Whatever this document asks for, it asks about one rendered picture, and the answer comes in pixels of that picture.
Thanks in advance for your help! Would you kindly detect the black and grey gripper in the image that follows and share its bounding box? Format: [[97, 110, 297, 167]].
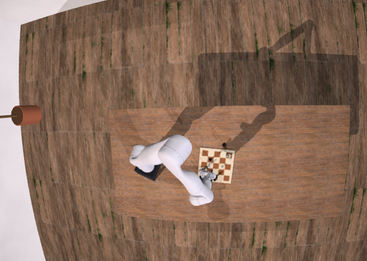
[[198, 168, 216, 187]]

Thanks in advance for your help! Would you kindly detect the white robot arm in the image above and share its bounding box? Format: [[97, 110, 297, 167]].
[[130, 135, 213, 206]]

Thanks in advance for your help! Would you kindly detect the chessboard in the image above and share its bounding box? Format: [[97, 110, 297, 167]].
[[198, 147, 235, 184]]

